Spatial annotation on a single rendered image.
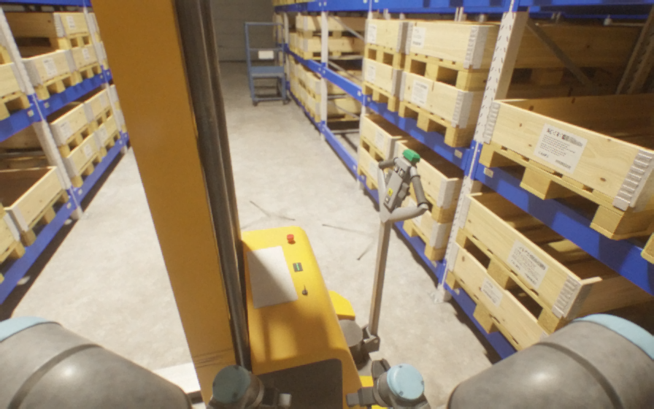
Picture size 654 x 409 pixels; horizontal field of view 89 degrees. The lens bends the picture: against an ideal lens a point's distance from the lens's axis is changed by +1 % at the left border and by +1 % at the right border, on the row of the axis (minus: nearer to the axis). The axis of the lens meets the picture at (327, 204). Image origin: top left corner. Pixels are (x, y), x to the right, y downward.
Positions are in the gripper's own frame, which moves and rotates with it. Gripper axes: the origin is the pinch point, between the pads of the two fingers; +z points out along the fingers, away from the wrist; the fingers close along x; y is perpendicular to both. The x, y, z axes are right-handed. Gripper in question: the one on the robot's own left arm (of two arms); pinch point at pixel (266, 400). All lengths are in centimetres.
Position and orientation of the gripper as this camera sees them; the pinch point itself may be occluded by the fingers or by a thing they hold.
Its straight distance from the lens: 131.4
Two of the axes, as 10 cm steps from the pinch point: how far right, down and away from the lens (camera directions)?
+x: -9.8, 0.1, 1.7
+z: 1.5, 6.0, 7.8
